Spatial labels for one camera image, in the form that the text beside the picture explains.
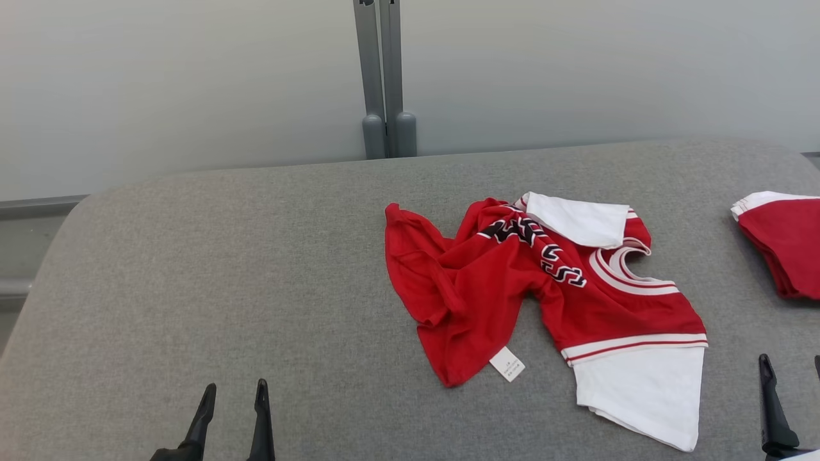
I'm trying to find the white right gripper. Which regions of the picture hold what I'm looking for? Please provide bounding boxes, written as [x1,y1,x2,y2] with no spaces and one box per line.
[758,353,820,461]

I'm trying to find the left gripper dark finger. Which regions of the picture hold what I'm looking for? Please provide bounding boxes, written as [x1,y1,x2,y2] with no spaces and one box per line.
[247,378,277,461]
[181,382,218,450]

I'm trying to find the red jersey with white sleeves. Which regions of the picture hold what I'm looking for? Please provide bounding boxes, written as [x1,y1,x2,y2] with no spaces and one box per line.
[384,191,709,453]

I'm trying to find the grey fabric sofa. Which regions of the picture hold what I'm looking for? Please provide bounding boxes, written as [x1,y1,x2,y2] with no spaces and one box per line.
[0,138,820,461]

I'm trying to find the red shorts with white stripe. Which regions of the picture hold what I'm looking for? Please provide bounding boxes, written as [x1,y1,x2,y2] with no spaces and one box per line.
[731,191,820,302]

